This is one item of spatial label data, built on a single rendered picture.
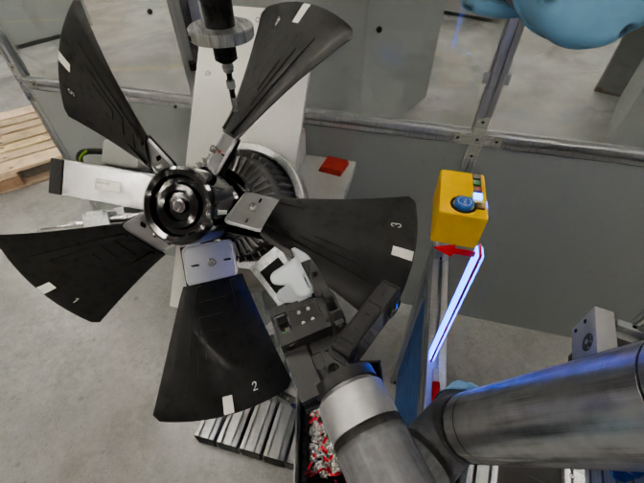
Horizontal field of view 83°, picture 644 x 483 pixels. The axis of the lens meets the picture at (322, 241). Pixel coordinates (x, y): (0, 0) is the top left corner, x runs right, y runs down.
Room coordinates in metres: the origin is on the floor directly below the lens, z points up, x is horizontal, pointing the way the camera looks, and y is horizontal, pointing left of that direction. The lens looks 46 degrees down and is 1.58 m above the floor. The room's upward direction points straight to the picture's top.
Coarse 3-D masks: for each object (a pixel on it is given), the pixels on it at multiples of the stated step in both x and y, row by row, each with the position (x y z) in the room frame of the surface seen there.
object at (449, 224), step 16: (448, 176) 0.69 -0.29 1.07; (464, 176) 0.69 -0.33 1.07; (448, 192) 0.64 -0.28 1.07; (464, 192) 0.64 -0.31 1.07; (432, 208) 0.67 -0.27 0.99; (448, 208) 0.58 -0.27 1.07; (432, 224) 0.60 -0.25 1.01; (448, 224) 0.56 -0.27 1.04; (464, 224) 0.56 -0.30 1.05; (480, 224) 0.55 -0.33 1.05; (432, 240) 0.57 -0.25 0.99; (448, 240) 0.56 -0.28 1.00; (464, 240) 0.55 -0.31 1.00
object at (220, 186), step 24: (168, 168) 0.45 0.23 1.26; (192, 168) 0.45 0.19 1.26; (168, 192) 0.43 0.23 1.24; (192, 192) 0.42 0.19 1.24; (216, 192) 0.43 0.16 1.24; (240, 192) 0.50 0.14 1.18; (168, 216) 0.41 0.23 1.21; (192, 216) 0.40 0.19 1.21; (216, 216) 0.40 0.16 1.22; (168, 240) 0.38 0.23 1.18; (192, 240) 0.37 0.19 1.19; (216, 240) 0.45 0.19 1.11
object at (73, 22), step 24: (72, 24) 0.63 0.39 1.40; (72, 48) 0.63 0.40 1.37; (96, 48) 0.59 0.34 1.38; (72, 72) 0.63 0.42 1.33; (96, 72) 0.58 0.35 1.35; (96, 96) 0.59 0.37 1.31; (120, 96) 0.55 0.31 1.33; (96, 120) 0.61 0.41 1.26; (120, 120) 0.55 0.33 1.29; (120, 144) 0.58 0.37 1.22; (144, 144) 0.52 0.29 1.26
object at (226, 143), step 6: (222, 138) 0.55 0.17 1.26; (228, 138) 0.52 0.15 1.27; (222, 144) 0.53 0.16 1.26; (228, 144) 0.50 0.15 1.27; (234, 144) 0.49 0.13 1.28; (222, 150) 0.50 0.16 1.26; (228, 150) 0.48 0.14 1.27; (210, 156) 0.54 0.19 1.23; (216, 156) 0.51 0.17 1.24; (222, 156) 0.48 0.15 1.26; (210, 162) 0.52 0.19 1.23; (216, 162) 0.49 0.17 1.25; (222, 162) 0.47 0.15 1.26; (210, 168) 0.49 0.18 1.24; (216, 168) 0.47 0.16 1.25; (216, 174) 0.46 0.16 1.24
